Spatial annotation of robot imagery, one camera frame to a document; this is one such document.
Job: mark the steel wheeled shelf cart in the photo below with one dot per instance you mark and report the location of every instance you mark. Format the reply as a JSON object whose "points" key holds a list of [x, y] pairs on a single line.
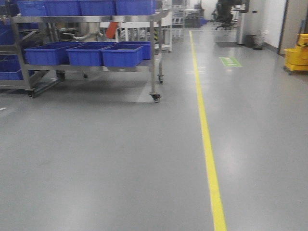
{"points": [[38, 78]]}

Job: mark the blue bin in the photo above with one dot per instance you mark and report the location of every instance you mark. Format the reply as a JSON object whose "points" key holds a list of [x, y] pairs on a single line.
{"points": [[50, 54], [146, 47], [97, 7], [87, 54], [135, 7], [122, 55], [63, 7], [32, 7]]}

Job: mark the blue bin lower right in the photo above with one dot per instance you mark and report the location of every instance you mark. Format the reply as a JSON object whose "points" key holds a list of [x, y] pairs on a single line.
{"points": [[122, 55]]}

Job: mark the blue bin lower rear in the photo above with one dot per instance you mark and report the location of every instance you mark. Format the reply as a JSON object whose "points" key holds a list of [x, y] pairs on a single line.
{"points": [[146, 47]]}

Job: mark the blue bin lower middle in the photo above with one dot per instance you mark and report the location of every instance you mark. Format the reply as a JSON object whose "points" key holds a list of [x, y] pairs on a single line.
{"points": [[87, 54]]}

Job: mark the blue bin lower left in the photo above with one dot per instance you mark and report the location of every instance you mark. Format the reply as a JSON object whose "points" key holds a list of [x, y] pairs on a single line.
{"points": [[50, 54]]}

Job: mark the black office chair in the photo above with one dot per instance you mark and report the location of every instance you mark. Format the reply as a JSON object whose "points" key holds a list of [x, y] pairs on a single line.
{"points": [[224, 15]]}

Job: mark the grey trash can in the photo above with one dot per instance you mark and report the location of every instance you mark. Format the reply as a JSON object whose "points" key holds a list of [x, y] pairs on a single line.
{"points": [[258, 43]]}

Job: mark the yellow mop bucket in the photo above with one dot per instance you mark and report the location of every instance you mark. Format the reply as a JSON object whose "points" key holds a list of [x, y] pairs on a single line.
{"points": [[296, 59]]}

